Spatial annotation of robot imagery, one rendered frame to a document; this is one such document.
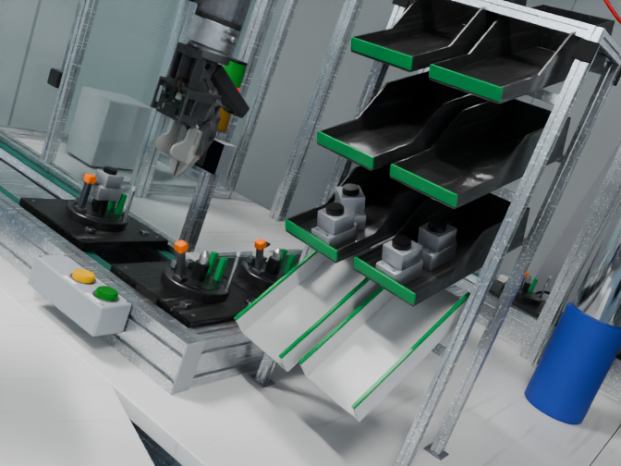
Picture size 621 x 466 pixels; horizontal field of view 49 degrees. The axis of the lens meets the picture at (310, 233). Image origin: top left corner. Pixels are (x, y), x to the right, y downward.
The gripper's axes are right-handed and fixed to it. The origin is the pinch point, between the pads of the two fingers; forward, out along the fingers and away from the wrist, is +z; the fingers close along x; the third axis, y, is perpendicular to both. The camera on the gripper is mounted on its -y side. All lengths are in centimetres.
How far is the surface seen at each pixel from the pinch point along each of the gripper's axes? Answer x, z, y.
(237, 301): 2.4, 26.2, -24.8
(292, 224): 16.9, 2.4, -12.0
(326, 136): 17.3, -13.5, -11.9
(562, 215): -42, 19, -441
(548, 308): 38, 20, -127
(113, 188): -36.8, 17.6, -20.2
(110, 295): -4.9, 26.1, 2.1
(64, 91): -80, 7, -34
